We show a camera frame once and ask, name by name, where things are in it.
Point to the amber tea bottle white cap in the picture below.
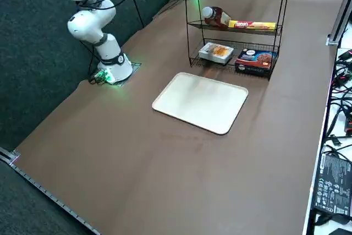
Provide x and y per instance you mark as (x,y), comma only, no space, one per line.
(217,17)

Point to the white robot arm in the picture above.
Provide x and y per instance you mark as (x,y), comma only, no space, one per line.
(90,26)

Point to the cream plastic tray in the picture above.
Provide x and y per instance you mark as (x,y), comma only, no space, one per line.
(200,103)

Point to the white orange snack box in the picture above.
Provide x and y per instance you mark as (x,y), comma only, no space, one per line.
(215,52)

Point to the yellow red biscuit box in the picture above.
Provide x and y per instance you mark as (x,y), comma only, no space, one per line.
(253,25)

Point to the blue red chocolate cookie box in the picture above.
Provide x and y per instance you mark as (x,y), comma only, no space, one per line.
(254,60)

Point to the red lit plug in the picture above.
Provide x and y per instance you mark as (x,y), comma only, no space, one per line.
(345,75)
(347,53)

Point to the black power adapter white print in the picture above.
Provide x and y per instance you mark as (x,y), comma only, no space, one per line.
(334,182)

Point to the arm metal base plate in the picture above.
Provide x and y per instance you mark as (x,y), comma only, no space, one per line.
(134,67)

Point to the silver aluminium post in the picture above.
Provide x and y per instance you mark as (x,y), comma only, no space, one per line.
(336,28)

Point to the aluminium profile rail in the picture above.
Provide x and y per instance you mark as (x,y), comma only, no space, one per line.
(41,185)

